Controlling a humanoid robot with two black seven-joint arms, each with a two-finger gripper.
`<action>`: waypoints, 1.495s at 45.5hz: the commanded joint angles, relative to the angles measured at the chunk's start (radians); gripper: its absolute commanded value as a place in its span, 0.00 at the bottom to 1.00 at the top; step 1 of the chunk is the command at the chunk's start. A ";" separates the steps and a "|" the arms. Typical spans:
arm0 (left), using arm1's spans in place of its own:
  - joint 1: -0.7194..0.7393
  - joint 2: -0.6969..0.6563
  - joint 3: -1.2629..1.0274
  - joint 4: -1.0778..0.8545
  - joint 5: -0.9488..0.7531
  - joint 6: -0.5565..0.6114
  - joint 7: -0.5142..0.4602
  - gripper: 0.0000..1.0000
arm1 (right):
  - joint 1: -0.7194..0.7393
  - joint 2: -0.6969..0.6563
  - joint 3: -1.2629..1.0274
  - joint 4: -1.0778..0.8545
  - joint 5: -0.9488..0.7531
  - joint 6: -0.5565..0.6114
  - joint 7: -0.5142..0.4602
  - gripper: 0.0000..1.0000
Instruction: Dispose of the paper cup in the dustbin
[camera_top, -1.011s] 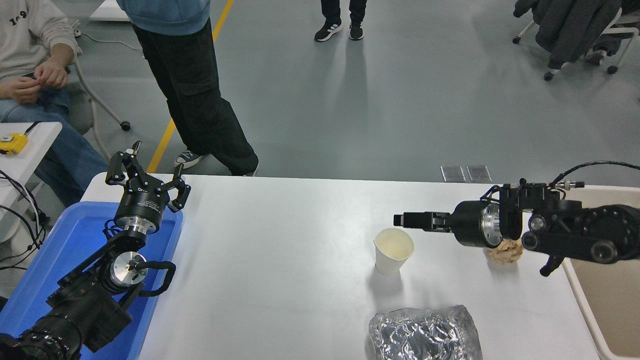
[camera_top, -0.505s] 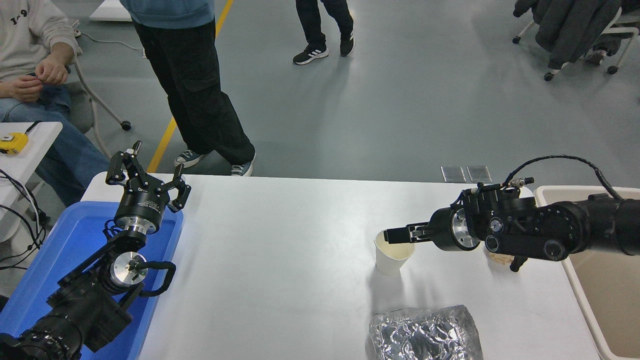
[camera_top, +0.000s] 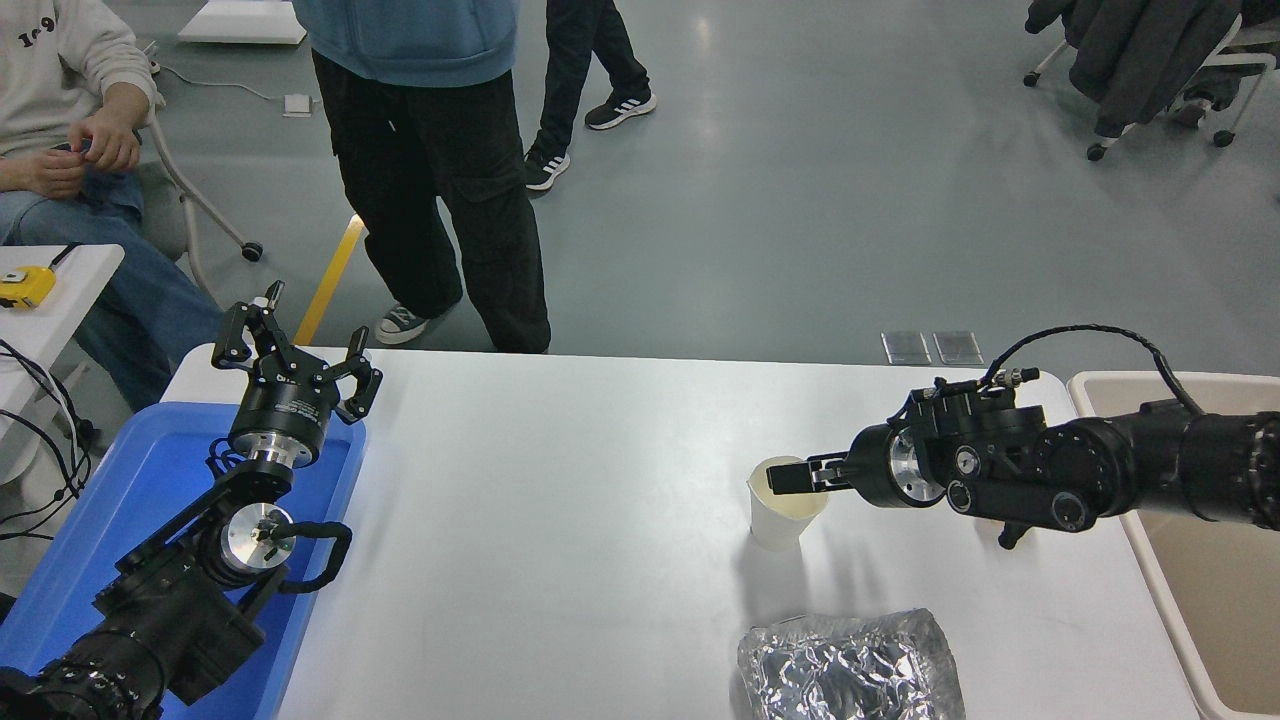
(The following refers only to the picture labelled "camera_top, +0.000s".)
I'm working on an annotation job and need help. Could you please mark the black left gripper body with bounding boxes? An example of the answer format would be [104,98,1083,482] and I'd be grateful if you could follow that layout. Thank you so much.
[230,365,339,459]

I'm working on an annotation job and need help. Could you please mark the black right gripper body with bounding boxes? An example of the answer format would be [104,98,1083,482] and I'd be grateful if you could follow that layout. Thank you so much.
[844,424,902,510]

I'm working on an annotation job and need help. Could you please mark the white paper cup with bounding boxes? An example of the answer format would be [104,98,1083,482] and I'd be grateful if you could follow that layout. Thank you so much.
[746,456,831,553]

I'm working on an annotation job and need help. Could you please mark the person's left hand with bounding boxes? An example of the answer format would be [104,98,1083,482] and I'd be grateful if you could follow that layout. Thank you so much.
[67,107,142,174]

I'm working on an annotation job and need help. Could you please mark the person's right hand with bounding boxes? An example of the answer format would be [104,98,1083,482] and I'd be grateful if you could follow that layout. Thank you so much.
[18,144,90,202]

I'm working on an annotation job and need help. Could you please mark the metal floor plate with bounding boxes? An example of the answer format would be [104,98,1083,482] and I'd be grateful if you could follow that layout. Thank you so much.
[933,331,986,367]
[881,332,933,368]

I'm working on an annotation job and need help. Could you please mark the white-framed wheeled chair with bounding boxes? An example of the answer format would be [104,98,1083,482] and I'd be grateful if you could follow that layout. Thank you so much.
[135,100,265,301]

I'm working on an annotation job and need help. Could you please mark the blue plastic tray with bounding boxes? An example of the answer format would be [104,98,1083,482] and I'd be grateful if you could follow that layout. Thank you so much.
[0,402,369,720]

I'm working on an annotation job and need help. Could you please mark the small white table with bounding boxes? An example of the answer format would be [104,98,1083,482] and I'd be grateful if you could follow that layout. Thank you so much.
[0,243,127,483]

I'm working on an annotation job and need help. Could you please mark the crumpled foil tray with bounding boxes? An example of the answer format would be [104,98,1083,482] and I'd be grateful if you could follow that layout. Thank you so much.
[737,608,967,720]

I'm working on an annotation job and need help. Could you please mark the yellow tape measure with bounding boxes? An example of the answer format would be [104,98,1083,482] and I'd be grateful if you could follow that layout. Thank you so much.
[0,265,59,312]

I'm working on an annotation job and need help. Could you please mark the person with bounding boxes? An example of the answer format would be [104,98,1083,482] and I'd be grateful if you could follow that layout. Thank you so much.
[292,0,554,355]
[0,0,227,414]
[523,0,659,193]

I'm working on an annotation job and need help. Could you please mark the white flat board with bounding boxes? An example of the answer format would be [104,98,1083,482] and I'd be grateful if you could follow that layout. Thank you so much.
[178,0,309,46]

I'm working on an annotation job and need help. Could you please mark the large pale bin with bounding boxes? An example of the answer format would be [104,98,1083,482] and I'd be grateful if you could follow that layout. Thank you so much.
[1067,370,1280,720]

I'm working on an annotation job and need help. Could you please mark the dark grey coat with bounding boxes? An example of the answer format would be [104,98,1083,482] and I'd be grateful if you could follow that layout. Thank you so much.
[1026,0,1247,140]

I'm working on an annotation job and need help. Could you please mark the white wheeled chair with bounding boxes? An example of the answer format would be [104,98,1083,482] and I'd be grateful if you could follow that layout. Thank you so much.
[1022,0,1280,163]

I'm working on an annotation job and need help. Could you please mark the black cables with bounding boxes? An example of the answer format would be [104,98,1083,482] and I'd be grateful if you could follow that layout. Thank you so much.
[0,337,99,542]

